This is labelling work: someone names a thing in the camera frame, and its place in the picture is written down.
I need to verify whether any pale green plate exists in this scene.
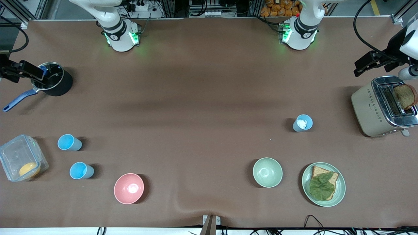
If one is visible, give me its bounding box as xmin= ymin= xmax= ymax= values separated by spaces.
xmin=301 ymin=162 xmax=346 ymax=207

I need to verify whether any glass lid with blue knob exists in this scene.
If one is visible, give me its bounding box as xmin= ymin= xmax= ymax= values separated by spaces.
xmin=31 ymin=62 xmax=64 ymax=91

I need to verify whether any white power strip with plugs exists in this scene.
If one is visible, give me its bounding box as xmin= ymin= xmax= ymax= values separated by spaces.
xmin=126 ymin=0 xmax=154 ymax=12

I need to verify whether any black looped cable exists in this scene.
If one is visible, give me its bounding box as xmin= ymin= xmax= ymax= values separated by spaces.
xmin=304 ymin=214 xmax=327 ymax=229

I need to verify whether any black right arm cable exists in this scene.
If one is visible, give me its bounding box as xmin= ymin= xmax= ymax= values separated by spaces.
xmin=0 ymin=18 xmax=29 ymax=54

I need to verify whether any dark toast slice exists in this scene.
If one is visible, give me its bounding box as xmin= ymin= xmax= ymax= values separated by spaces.
xmin=394 ymin=84 xmax=418 ymax=110

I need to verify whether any pink bowl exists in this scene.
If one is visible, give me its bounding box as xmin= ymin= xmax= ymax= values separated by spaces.
xmin=114 ymin=173 xmax=144 ymax=205

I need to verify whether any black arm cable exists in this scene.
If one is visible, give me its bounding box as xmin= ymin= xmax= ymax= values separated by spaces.
xmin=353 ymin=0 xmax=392 ymax=56
xmin=0 ymin=18 xmax=29 ymax=54

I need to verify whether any brown table cover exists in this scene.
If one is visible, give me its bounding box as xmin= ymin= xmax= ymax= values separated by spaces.
xmin=0 ymin=18 xmax=418 ymax=229

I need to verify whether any bag of orange snacks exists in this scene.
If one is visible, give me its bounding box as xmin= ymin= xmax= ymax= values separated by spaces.
xmin=260 ymin=0 xmax=301 ymax=17

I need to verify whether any grey metal table clamp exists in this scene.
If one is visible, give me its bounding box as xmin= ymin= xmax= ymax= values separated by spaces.
xmin=202 ymin=215 xmax=221 ymax=235

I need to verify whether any blue cup with white wad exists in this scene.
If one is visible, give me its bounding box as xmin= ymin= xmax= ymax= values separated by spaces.
xmin=292 ymin=114 xmax=313 ymax=133

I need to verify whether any clear plastic storage box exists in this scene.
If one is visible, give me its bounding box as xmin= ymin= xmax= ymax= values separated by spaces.
xmin=0 ymin=134 xmax=49 ymax=182

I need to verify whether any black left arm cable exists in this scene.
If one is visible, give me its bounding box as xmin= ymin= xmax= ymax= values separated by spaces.
xmin=353 ymin=0 xmax=392 ymax=56

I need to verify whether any brown bread slice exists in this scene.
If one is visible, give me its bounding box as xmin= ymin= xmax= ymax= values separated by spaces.
xmin=310 ymin=165 xmax=339 ymax=201

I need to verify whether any green lettuce leaf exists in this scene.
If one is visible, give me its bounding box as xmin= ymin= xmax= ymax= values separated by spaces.
xmin=309 ymin=172 xmax=336 ymax=201

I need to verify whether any black pot with blue handle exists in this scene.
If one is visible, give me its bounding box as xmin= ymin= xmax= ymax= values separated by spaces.
xmin=3 ymin=62 xmax=74 ymax=112

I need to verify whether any white socket strip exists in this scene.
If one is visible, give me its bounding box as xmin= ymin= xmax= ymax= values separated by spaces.
xmin=189 ymin=0 xmax=223 ymax=17

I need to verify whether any beige and chrome toaster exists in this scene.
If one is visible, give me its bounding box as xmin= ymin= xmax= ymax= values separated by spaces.
xmin=351 ymin=76 xmax=418 ymax=137

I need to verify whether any pale green bowl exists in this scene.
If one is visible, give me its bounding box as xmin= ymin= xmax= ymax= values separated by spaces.
xmin=252 ymin=157 xmax=283 ymax=188

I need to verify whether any blue plastic cup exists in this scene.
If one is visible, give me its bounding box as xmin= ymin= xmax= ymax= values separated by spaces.
xmin=70 ymin=162 xmax=95 ymax=180
xmin=57 ymin=134 xmax=83 ymax=151

